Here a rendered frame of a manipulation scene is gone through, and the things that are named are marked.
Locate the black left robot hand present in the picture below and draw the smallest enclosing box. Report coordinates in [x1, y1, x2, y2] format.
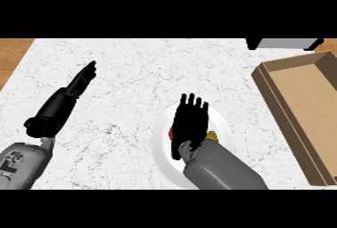
[22, 60, 98, 139]

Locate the white round plate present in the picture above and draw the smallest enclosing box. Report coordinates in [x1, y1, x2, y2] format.
[151, 102, 235, 191]

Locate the brown cardboard box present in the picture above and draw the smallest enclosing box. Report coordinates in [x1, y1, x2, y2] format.
[250, 50, 337, 187]

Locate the yellow vegetable piece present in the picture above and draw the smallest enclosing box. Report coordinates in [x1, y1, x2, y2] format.
[206, 130, 220, 143]

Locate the grey and black appliance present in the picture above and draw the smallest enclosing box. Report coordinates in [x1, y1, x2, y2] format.
[246, 38, 327, 51]

